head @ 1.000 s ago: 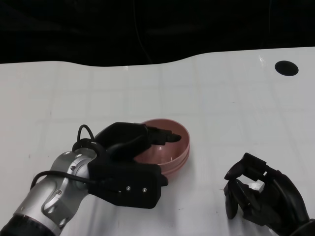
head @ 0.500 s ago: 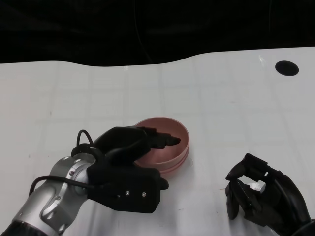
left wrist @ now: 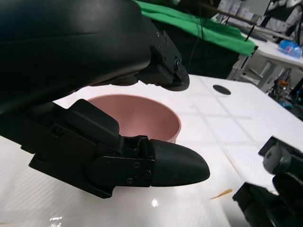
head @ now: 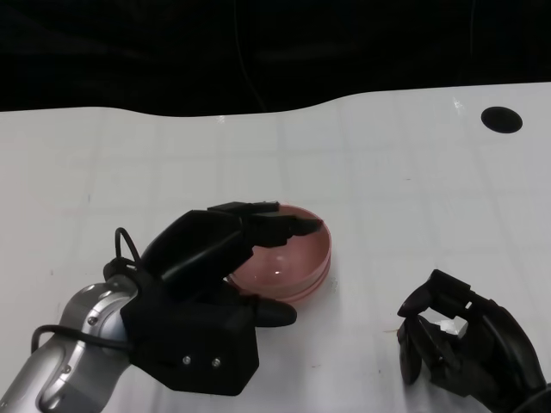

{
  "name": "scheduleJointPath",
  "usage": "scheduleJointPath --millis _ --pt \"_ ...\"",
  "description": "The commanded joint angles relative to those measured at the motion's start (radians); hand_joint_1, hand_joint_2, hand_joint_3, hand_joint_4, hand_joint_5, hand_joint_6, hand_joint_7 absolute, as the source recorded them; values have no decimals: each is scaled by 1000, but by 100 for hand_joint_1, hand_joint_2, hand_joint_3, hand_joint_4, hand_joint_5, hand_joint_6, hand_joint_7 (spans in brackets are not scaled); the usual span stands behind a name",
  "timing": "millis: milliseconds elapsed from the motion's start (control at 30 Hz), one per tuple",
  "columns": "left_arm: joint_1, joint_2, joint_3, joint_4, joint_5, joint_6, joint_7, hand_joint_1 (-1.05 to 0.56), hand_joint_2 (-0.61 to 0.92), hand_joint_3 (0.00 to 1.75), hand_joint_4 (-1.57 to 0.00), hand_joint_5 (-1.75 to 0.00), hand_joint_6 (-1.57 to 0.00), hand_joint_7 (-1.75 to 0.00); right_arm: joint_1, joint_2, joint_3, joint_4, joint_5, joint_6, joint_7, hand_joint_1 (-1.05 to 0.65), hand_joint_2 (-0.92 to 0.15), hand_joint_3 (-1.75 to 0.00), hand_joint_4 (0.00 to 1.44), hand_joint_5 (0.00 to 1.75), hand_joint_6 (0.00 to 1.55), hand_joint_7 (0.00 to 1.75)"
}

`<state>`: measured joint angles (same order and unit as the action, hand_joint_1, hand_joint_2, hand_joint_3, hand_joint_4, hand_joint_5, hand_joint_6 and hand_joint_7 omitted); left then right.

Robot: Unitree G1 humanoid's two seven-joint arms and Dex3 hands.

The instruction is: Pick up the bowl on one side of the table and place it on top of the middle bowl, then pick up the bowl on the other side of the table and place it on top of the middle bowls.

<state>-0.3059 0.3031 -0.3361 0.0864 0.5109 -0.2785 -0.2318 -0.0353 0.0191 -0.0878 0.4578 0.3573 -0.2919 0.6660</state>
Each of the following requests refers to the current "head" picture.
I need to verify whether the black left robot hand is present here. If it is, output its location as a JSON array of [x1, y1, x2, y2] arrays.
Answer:
[[138, 200, 323, 328]]

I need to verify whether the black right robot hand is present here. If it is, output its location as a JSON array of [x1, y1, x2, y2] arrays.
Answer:
[[396, 268, 547, 404]]

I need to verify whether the black round table grommet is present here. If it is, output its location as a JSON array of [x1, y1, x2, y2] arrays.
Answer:
[[480, 106, 523, 134]]

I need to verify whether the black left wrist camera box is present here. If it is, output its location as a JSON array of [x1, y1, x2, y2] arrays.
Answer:
[[119, 296, 261, 396]]

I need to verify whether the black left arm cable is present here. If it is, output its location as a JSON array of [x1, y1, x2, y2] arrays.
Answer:
[[32, 226, 144, 359]]

